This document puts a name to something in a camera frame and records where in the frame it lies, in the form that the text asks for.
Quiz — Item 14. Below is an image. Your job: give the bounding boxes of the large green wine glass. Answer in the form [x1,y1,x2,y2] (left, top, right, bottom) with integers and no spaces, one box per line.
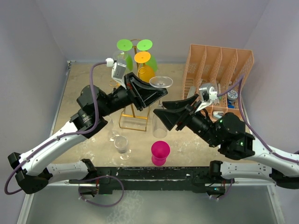
[135,39,157,72]

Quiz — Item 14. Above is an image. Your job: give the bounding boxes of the pink plastic goblet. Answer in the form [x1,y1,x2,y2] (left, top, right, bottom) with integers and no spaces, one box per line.
[151,141,171,166]

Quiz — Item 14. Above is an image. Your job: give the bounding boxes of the yellow plastic goblet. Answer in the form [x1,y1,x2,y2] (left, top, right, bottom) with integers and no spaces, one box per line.
[134,51,155,83]

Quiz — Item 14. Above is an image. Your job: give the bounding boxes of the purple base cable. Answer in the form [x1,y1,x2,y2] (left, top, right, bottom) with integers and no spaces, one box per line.
[209,178,235,201]
[78,174,126,207]

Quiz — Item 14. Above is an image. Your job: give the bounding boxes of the round blue tin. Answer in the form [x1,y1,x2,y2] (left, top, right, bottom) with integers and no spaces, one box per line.
[227,90,238,102]

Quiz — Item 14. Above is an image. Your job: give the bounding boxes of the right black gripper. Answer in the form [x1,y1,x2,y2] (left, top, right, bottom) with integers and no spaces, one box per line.
[153,93,221,147]

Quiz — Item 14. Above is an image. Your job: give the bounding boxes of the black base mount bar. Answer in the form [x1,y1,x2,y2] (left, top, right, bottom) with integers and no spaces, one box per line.
[70,161,235,195]

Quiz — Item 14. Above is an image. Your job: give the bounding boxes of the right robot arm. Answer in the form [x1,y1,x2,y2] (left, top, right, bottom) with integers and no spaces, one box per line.
[154,94,299,189]

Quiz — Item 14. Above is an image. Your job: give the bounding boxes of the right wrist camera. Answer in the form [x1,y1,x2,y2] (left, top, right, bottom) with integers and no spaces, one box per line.
[194,83,219,112]

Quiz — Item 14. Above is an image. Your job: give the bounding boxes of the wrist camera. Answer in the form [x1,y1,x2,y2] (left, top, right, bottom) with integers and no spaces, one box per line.
[194,83,219,112]
[106,58,127,88]

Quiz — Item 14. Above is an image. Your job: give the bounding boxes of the orange plastic desk organizer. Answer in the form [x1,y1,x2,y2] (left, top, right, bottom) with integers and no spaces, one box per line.
[180,43,255,124]

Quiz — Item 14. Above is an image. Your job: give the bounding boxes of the white blue tape dispenser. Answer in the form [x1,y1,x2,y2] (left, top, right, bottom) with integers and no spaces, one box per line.
[213,111,224,119]

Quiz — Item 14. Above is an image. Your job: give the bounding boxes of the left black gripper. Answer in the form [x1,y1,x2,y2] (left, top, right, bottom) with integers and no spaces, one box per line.
[98,72,167,117]

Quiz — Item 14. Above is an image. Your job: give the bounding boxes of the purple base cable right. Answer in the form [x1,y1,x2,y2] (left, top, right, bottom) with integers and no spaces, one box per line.
[209,178,235,201]

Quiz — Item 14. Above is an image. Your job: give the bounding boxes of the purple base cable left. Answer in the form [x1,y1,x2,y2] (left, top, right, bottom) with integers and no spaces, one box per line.
[78,174,126,207]

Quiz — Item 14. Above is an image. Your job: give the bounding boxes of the small green wine glass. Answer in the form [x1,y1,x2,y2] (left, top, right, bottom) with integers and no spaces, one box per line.
[117,39,133,71]

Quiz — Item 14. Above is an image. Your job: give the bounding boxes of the gold wire glass rack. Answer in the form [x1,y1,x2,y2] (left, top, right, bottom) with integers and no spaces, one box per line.
[118,39,150,132]

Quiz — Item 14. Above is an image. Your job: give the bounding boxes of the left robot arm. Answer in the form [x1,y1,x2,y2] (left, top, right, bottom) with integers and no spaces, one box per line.
[4,72,168,195]

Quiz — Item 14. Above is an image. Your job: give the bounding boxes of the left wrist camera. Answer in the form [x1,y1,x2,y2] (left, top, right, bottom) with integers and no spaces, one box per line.
[106,58,127,88]

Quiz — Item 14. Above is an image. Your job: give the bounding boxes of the clear glass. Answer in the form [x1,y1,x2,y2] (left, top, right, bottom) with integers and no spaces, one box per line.
[149,76,174,139]
[112,50,129,68]
[114,136,131,160]
[105,116,120,141]

